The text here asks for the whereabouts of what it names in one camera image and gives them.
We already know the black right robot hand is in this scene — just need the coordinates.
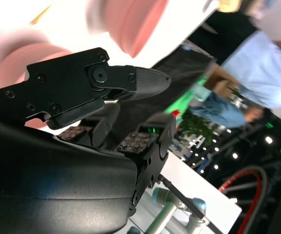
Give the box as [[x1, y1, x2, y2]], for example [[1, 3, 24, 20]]
[[0, 47, 178, 234]]

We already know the pink plastic bowl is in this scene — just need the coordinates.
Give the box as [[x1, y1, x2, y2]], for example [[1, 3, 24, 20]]
[[0, 29, 72, 129], [86, 0, 114, 36], [106, 0, 169, 59]]

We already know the black stand pole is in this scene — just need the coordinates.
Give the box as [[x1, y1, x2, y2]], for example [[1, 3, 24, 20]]
[[158, 175, 225, 234]]

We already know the green potted plant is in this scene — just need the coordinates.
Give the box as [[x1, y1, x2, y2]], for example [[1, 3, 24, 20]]
[[178, 114, 219, 145]]

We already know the green cloth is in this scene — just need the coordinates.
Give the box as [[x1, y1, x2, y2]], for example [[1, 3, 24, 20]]
[[164, 75, 208, 118]]

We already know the thin orange wood sliver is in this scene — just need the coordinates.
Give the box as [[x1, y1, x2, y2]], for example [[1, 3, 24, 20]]
[[30, 4, 52, 25]]

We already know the black cloth backdrop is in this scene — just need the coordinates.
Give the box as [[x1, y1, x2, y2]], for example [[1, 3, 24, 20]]
[[120, 40, 216, 137]]

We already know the person in denim shirt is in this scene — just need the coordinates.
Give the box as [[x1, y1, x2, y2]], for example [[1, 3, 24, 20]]
[[190, 92, 265, 129]]

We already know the brown cardboard box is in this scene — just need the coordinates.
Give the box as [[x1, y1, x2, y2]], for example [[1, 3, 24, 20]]
[[204, 64, 241, 99]]

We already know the man in light blue shirt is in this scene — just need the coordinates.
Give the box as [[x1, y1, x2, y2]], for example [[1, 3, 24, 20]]
[[221, 30, 281, 118]]

